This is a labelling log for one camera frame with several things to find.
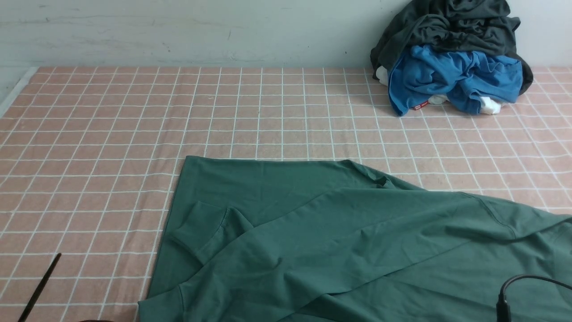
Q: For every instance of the green long sleeve shirt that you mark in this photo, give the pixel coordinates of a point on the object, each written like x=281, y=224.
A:
x=336, y=241

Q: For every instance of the blue crumpled garment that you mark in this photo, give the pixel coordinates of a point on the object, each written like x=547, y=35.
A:
x=464, y=77

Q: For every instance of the pink checkered tablecloth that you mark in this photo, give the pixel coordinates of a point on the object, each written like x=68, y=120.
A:
x=90, y=156

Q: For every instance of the dark grey crumpled garment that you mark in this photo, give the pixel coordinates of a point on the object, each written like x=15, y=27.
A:
x=452, y=26

